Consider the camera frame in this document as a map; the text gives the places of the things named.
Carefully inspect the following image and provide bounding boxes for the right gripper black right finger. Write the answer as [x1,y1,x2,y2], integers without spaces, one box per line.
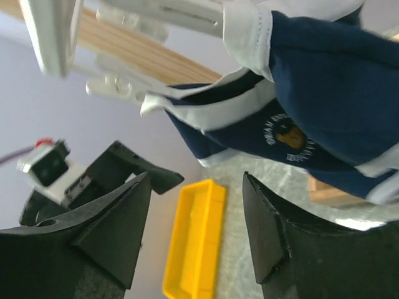
[243,173,398,298]

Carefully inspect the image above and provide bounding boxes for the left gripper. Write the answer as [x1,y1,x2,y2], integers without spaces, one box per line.
[19,140,184,226]

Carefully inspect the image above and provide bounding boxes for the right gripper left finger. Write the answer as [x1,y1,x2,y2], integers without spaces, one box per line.
[1,173,151,298]

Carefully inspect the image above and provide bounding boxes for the white clip hanger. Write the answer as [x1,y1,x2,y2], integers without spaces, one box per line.
[1,1,223,102]

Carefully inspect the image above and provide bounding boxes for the navy blue underwear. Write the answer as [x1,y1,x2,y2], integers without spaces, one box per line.
[140,1,398,204]

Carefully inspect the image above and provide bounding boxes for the yellow plastic tray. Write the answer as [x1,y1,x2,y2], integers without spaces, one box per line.
[163,179,226,299]

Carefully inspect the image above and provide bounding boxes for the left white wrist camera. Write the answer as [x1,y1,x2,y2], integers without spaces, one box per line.
[17,139,92,208]

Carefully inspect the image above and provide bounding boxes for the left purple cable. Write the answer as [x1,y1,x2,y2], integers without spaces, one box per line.
[0,145,35,164]

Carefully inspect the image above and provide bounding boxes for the wooden hanging rack frame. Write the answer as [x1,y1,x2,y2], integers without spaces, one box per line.
[1,0,220,85]

